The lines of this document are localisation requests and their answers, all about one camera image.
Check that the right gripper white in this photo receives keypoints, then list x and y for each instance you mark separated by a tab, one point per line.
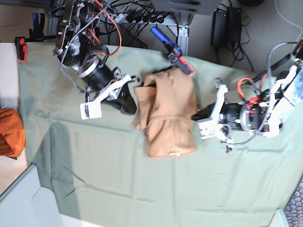
105	86

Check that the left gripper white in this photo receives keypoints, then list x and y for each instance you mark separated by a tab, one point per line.
213	111

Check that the tan orange T-shirt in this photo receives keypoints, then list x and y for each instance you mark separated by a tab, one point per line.
166	102

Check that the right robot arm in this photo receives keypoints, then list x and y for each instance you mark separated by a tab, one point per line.
78	47

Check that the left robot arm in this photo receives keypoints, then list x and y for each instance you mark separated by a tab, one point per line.
266	101

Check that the blue clamp at centre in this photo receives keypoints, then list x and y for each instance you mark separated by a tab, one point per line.
175	55

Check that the blue clamp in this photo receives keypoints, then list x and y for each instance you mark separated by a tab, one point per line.
35	35
175	55

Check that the light green table cloth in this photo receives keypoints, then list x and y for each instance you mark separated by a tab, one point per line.
99	170

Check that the power strip with plugs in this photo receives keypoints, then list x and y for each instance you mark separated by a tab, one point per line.
137	17

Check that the black power brick pair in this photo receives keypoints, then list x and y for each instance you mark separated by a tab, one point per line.
226	27

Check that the blue clamp on left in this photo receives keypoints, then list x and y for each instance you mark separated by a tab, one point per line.
35	35

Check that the dark orange folded garment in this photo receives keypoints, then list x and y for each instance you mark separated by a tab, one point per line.
12	134

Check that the grey plastic bin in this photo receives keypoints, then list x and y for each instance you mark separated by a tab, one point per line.
27	204

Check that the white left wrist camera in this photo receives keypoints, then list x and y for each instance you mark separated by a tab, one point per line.
209	129

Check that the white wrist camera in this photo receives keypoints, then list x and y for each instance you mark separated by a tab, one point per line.
209	129
90	110

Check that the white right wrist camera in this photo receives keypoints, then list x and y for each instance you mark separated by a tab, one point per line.
90	110

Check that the aluminium frame post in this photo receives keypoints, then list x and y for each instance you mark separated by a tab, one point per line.
181	28

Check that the grey camera mount plate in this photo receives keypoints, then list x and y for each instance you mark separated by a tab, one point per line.
202	7

